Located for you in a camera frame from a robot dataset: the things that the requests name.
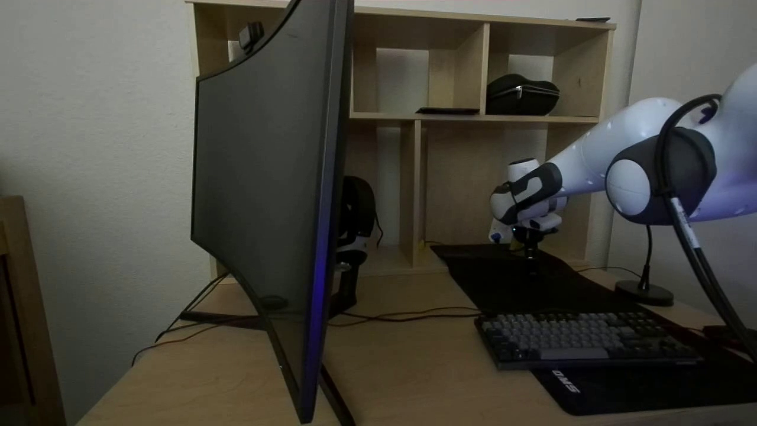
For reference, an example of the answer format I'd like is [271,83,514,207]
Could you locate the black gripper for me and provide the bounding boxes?
[511,212,568,271]

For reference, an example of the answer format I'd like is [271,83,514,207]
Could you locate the black desk mat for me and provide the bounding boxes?
[431,241,757,420]

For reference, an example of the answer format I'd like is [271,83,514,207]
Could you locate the black gooseneck desk lamp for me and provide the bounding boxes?
[612,222,677,308]

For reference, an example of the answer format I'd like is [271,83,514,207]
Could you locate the grey mechanical keyboard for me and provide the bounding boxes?
[474,306,705,373]

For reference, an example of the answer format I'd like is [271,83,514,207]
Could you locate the light wooden shelf unit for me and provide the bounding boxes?
[186,0,620,276]

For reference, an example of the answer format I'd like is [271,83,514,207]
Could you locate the black rounded case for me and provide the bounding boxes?
[485,71,562,118]

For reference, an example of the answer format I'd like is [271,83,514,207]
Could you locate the flat black device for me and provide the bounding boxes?
[414,104,482,118]

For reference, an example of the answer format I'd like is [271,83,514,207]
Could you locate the black headphones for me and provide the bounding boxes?
[334,174,381,257]

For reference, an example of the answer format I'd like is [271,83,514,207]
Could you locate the black headphone stand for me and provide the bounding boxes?
[328,247,370,319]

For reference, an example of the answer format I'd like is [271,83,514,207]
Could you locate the curved black computer monitor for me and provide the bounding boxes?
[189,0,358,423]

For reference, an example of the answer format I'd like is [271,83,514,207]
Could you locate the black monitor stand legs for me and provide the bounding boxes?
[178,292,359,426]

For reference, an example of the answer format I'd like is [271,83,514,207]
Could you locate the thin black desk cable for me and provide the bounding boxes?
[328,306,482,329]

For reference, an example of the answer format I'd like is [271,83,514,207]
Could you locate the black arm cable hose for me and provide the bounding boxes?
[651,93,757,362]

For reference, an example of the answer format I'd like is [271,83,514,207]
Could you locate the thin black monitor cable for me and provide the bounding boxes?
[128,271,231,368]

